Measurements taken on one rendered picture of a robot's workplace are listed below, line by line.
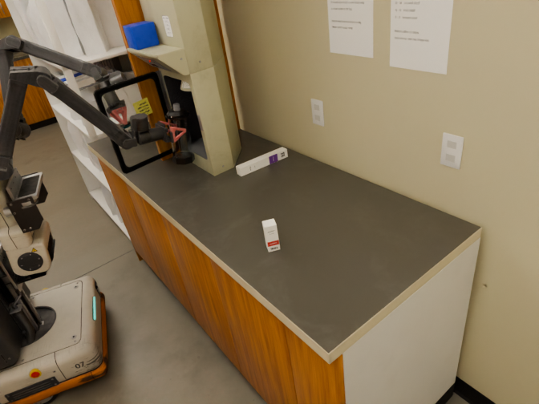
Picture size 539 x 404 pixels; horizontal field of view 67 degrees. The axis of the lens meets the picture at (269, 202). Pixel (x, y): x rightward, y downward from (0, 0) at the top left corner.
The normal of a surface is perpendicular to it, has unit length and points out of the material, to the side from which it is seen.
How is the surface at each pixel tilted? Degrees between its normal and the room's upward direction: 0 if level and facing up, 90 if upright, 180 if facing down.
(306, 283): 0
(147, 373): 0
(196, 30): 90
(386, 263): 0
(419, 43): 90
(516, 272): 90
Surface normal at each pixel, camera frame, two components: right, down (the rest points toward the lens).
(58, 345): -0.14, -0.83
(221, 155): 0.61, 0.36
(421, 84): -0.78, 0.42
